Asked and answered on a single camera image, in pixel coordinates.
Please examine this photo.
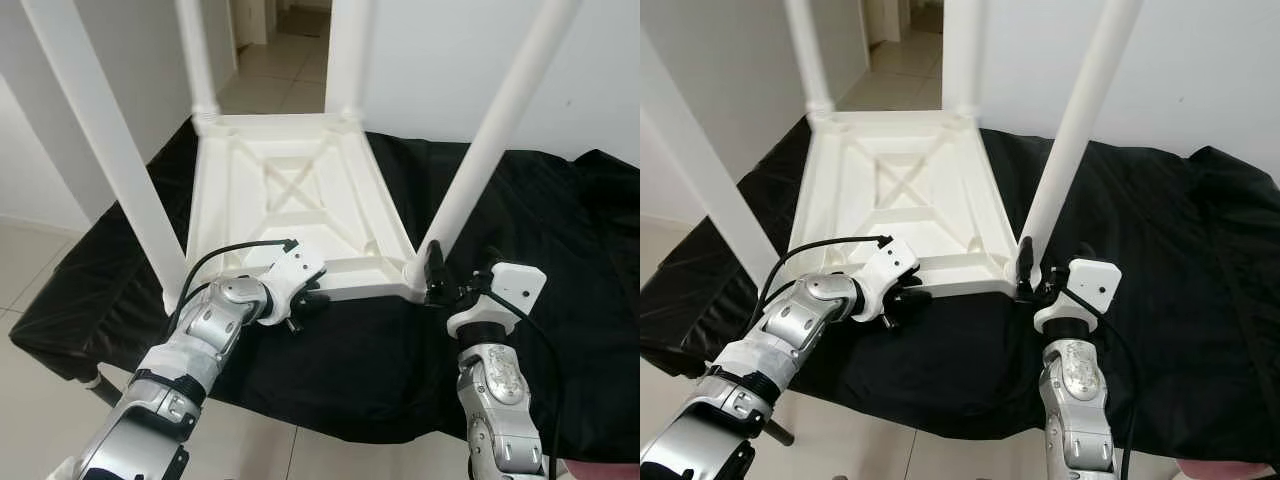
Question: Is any white plastic table top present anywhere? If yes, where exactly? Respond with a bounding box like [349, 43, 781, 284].
[163, 110, 428, 307]
[786, 108, 1032, 301]

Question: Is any white plastic table leg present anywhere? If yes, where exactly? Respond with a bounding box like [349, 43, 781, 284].
[413, 0, 586, 273]
[324, 0, 377, 121]
[782, 0, 837, 117]
[18, 0, 193, 303]
[939, 0, 987, 119]
[1017, 0, 1145, 267]
[174, 0, 222, 121]
[640, 52, 793, 293]

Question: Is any pink stool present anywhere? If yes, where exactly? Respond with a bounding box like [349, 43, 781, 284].
[565, 462, 641, 480]
[1175, 460, 1280, 480]

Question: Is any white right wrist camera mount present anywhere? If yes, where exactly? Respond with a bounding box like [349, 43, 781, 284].
[1032, 257, 1124, 337]
[446, 261, 549, 342]

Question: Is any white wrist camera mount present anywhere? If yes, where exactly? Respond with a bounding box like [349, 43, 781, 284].
[256, 244, 330, 327]
[1032, 257, 1124, 337]
[853, 237, 922, 325]
[446, 261, 549, 342]

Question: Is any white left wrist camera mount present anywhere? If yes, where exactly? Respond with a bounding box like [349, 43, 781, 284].
[853, 237, 922, 325]
[256, 244, 330, 327]

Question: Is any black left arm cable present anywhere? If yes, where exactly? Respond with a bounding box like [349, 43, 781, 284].
[755, 234, 895, 333]
[170, 237, 300, 333]

